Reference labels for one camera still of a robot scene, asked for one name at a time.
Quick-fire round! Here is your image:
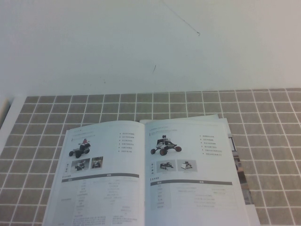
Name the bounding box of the white product catalogue book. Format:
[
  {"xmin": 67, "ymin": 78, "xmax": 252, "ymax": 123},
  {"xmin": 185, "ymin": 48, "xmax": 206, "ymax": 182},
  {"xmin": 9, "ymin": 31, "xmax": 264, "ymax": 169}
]
[{"xmin": 41, "ymin": 114, "xmax": 261, "ymax": 226}]

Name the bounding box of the grey checked tablecloth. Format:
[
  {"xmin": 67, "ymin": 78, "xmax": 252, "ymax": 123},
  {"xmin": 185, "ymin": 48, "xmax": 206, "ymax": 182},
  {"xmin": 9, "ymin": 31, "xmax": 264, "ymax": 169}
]
[{"xmin": 0, "ymin": 88, "xmax": 301, "ymax": 226}]

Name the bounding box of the beige board edge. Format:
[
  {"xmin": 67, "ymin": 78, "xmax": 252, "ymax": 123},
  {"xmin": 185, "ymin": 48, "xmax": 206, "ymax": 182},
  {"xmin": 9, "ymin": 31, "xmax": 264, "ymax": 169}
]
[{"xmin": 0, "ymin": 97, "xmax": 11, "ymax": 125}]

